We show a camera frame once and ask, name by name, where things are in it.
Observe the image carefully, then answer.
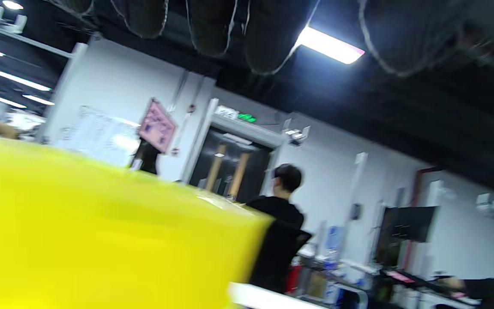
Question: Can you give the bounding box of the person's left hand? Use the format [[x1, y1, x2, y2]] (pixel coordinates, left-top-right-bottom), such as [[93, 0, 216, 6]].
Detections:
[[50, 0, 494, 78]]

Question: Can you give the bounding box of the rectangular ceiling light panel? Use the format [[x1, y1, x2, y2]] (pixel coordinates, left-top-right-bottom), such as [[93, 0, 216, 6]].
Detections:
[[295, 26, 366, 65]]

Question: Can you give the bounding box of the black monitor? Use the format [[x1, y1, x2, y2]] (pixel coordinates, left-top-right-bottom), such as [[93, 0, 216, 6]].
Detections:
[[377, 206, 439, 243]]

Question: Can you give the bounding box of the dark double door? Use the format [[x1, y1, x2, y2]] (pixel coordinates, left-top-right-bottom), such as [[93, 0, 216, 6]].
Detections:
[[189, 126, 273, 203]]

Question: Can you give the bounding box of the black office chair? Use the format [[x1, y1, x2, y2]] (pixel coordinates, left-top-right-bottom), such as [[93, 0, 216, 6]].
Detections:
[[250, 218, 313, 295]]

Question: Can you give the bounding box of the pink sign board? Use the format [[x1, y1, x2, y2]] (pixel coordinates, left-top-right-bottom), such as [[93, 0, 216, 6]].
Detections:
[[139, 98, 177, 154]]

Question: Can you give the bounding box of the white notice board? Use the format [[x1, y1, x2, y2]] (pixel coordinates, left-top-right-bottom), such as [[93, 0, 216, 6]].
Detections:
[[62, 105, 141, 167]]

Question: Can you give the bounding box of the yellow plastic bin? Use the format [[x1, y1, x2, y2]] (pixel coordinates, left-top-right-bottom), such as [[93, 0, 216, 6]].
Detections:
[[0, 134, 273, 309]]

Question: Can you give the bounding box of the long ceiling light strip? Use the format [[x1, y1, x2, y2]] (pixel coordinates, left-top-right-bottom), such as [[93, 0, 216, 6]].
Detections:
[[0, 67, 53, 92]]

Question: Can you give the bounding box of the white emergency wall light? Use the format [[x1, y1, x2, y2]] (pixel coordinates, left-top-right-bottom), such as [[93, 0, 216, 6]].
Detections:
[[475, 193, 494, 215], [282, 118, 311, 145]]

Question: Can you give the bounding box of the red wall pipe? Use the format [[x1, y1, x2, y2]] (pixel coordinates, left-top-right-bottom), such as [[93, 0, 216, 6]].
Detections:
[[403, 167, 441, 272]]

